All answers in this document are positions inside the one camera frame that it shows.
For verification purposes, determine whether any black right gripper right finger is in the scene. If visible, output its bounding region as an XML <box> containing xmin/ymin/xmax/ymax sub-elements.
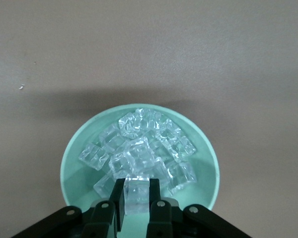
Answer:
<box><xmin>148</xmin><ymin>178</ymin><xmax>251</xmax><ymax>238</ymax></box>

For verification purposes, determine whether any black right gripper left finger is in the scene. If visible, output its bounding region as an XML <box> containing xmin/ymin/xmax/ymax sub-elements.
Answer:
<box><xmin>13</xmin><ymin>178</ymin><xmax>126</xmax><ymax>238</ymax></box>

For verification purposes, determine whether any clear plastic ice cube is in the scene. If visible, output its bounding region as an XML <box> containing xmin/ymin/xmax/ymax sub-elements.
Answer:
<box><xmin>158</xmin><ymin>118</ymin><xmax>182</xmax><ymax>142</ymax></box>
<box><xmin>92</xmin><ymin>173</ymin><xmax>118</xmax><ymax>199</ymax></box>
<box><xmin>123</xmin><ymin>173</ymin><xmax>151</xmax><ymax>215</ymax></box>
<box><xmin>151</xmin><ymin>156</ymin><xmax>172</xmax><ymax>192</ymax></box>
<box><xmin>78</xmin><ymin>143</ymin><xmax>110</xmax><ymax>172</ymax></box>
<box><xmin>135</xmin><ymin>108</ymin><xmax>162</xmax><ymax>132</ymax></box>
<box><xmin>118</xmin><ymin>112</ymin><xmax>144</xmax><ymax>138</ymax></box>
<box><xmin>124</xmin><ymin>136</ymin><xmax>156</xmax><ymax>172</ymax></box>
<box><xmin>98</xmin><ymin>122</ymin><xmax>126</xmax><ymax>153</ymax></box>
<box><xmin>108</xmin><ymin>151</ymin><xmax>135</xmax><ymax>179</ymax></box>
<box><xmin>167</xmin><ymin>161</ymin><xmax>198</xmax><ymax>195</ymax></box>
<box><xmin>149</xmin><ymin>138</ymin><xmax>170</xmax><ymax>160</ymax></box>
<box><xmin>167</xmin><ymin>136</ymin><xmax>197</xmax><ymax>163</ymax></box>

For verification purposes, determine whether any green ceramic bowl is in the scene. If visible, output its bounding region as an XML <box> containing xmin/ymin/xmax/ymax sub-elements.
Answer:
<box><xmin>60</xmin><ymin>104</ymin><xmax>220</xmax><ymax>238</ymax></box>

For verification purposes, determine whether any brown table mat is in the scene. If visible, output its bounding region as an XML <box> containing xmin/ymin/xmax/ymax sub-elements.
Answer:
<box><xmin>0</xmin><ymin>0</ymin><xmax>298</xmax><ymax>238</ymax></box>

